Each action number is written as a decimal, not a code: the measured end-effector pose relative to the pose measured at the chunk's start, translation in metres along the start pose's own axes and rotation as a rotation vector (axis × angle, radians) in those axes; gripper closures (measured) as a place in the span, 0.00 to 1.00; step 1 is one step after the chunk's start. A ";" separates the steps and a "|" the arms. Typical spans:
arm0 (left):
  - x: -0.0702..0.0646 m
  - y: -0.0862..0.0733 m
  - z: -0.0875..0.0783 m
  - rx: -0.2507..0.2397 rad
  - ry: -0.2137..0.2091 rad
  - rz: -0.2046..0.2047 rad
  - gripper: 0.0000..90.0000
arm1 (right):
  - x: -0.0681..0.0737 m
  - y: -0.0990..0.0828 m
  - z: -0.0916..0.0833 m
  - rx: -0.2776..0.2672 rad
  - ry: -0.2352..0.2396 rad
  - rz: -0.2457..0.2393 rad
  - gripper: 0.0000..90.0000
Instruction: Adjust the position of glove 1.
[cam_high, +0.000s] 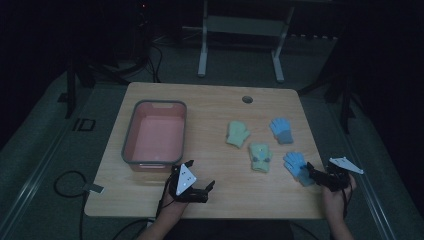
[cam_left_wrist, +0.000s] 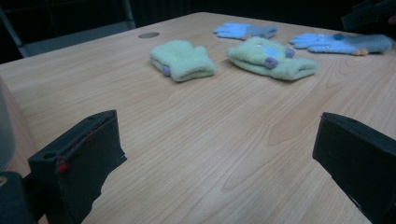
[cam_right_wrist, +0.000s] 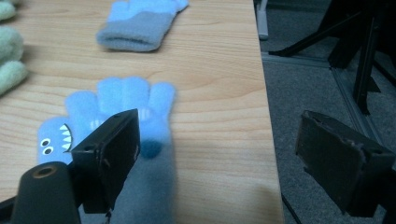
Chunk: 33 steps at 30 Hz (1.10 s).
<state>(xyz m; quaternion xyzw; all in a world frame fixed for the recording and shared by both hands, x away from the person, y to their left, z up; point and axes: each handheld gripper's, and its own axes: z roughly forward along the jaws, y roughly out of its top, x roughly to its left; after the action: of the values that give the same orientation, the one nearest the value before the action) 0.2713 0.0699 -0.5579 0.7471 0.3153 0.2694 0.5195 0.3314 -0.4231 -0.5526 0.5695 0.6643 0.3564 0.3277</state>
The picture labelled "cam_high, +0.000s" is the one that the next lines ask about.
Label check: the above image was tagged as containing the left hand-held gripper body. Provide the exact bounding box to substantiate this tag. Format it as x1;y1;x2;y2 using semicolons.
168;163;209;204

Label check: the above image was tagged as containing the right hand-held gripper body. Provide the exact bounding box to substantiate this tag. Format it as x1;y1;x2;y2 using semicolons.
314;156;364;193

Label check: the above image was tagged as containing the blue knit glove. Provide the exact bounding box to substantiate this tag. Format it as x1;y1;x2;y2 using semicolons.
268;116;295;145
282;151;316;187

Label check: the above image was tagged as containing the pink basin with grey rim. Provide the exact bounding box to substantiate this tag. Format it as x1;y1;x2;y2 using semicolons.
121;99;188;173

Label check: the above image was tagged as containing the green glove with grey pattern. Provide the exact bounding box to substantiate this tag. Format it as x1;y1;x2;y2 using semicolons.
248;142;274;174

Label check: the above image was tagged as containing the plain green knit glove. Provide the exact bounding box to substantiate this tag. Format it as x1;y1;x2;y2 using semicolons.
225;120;252;149

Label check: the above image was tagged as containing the person's right hand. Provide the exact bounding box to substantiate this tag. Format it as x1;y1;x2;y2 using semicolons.
321;174;358;218

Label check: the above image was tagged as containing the person's left hand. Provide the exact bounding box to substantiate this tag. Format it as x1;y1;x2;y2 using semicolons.
159;191;188;218

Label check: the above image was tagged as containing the black tripod stand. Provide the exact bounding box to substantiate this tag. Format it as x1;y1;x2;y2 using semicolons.
57;58;132;120
297;63;366;135

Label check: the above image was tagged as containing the white power strip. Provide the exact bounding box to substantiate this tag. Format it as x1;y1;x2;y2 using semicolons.
289;32;338;42

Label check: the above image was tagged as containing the white metal stand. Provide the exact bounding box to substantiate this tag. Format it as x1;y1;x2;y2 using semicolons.
197;0;296;84

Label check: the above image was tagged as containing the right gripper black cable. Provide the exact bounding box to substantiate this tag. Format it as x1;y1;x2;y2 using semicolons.
341;181;354;219

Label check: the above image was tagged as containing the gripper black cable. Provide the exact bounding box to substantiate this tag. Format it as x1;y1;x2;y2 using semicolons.
111;179;175;240
341;181;354;219

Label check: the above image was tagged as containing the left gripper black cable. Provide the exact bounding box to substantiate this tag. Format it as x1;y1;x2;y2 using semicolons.
111;179;175;240

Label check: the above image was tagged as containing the black floor cable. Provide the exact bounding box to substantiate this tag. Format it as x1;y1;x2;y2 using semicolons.
53;170;90;240

